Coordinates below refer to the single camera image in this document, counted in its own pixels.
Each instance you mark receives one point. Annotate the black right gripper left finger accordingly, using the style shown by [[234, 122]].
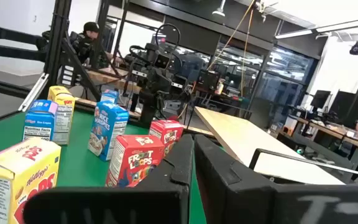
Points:
[[154, 205]]

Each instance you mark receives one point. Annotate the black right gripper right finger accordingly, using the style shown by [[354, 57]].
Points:
[[259, 205]]

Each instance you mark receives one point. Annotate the red Froot Loops cereal box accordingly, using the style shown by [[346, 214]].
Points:
[[135, 161], [166, 133]]

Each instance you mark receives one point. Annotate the yellow Corn Pops cereal box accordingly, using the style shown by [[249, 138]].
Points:
[[64, 124], [26, 174]]

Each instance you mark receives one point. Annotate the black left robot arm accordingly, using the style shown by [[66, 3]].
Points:
[[149, 107]]

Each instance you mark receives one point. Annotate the cluttered black desk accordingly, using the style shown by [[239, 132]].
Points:
[[208, 81]]

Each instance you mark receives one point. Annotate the wooden workbench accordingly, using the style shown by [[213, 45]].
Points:
[[104, 76], [331, 130]]

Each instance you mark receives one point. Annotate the white bottle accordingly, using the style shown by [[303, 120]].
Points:
[[219, 87]]

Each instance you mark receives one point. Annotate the white pendant lamp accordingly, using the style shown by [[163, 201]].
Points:
[[218, 12]]

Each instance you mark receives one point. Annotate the black monitor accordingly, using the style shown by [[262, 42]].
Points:
[[320, 99], [351, 105]]

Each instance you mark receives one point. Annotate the ceiling light strip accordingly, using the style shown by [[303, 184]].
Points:
[[294, 33]]

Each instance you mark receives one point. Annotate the black aluminium table frame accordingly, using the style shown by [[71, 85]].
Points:
[[57, 46]]

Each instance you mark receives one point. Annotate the black ceiling camera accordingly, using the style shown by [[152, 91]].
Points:
[[357, 48]]

